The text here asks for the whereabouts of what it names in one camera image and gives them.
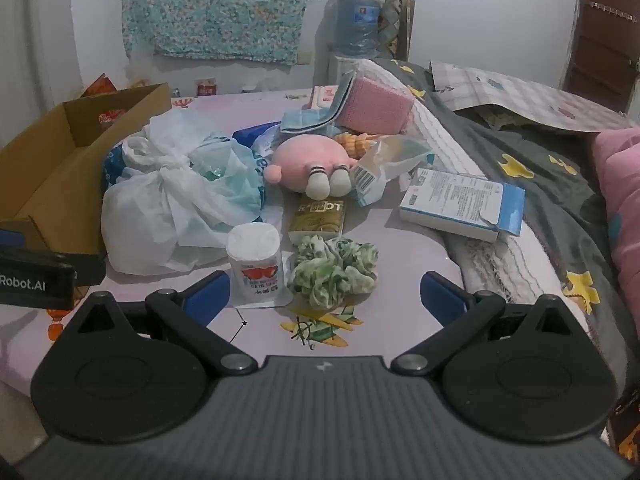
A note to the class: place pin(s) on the grey blanket yellow print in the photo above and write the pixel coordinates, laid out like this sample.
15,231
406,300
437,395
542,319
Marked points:
525,185

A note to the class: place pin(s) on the small red box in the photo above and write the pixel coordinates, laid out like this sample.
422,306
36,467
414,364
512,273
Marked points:
207,87

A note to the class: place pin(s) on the white wall socket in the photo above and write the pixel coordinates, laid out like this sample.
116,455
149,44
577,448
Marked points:
304,57

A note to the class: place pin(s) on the pink wet wipes packet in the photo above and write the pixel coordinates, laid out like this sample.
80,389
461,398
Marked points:
322,95

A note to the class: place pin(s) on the white yogurt cup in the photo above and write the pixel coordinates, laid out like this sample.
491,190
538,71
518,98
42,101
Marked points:
252,255

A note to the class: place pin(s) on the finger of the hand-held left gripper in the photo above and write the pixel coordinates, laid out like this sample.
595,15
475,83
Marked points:
11,239
90,270

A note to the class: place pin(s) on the light blue checkered cloth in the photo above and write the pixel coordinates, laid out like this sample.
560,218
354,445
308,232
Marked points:
305,120

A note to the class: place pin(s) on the metal hook rail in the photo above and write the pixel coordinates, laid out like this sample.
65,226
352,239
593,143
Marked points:
607,9

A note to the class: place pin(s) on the checkered printed sheet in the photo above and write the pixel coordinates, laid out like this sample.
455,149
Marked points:
500,90

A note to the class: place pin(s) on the clear plastic packet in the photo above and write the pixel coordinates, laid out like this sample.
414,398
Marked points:
395,157

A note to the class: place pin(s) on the pink plush toy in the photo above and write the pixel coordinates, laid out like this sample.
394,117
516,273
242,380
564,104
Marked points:
300,160

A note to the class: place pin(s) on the brown wooden door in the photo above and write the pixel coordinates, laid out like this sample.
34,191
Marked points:
600,35

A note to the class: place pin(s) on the blue white carton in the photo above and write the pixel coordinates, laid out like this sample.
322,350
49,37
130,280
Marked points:
450,200

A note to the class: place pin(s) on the pink pillow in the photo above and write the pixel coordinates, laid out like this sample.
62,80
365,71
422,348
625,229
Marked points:
620,185

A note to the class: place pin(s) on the white water dispenser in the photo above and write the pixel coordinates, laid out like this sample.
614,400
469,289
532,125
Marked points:
340,67

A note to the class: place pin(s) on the white tied plastic bag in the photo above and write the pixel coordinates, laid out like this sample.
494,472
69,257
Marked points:
145,210

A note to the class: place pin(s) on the green floral scrunchie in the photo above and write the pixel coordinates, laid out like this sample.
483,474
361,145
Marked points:
330,270

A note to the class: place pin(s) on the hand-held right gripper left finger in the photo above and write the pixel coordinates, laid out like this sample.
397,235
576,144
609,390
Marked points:
207,292

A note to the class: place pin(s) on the light blue plastic bag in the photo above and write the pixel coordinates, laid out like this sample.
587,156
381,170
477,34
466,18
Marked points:
225,175

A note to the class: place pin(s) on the gold foil packet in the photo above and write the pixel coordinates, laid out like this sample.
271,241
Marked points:
317,217

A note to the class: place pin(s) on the orange striped sock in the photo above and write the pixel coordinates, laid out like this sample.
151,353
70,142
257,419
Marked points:
357,142

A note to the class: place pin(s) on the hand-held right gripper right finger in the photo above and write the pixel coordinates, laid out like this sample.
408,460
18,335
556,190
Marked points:
440,297

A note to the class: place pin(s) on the pink sponge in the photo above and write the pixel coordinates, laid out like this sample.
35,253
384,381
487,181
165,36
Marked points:
375,105

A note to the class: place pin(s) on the red snack bag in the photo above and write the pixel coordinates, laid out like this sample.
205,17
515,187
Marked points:
100,85

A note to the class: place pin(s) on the patterned gift bag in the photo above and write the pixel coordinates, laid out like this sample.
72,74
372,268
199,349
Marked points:
397,25

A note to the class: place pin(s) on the brown cardboard box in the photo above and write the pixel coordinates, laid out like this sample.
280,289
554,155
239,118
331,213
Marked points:
45,170

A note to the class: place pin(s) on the blue white packet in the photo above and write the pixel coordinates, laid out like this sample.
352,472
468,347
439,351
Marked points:
250,135

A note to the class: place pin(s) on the large water jug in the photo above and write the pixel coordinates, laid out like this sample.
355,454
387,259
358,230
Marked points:
352,25

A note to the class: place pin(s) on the blue floral cloth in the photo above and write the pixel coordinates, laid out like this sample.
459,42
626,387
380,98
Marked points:
215,10

